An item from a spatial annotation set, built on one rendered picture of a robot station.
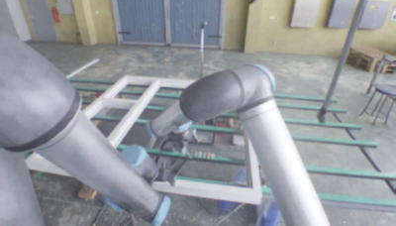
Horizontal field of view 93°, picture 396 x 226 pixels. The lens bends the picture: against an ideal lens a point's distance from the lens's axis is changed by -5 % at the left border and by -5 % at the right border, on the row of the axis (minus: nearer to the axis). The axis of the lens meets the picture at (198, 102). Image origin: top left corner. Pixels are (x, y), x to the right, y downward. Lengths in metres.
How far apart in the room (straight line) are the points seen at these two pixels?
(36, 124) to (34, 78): 0.05
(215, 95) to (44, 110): 0.36
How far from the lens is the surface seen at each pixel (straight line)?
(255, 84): 0.57
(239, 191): 1.21
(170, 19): 7.58
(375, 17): 8.44
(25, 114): 0.28
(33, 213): 0.54
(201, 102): 0.52
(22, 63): 0.29
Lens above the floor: 1.89
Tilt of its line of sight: 30 degrees down
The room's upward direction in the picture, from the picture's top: 1 degrees clockwise
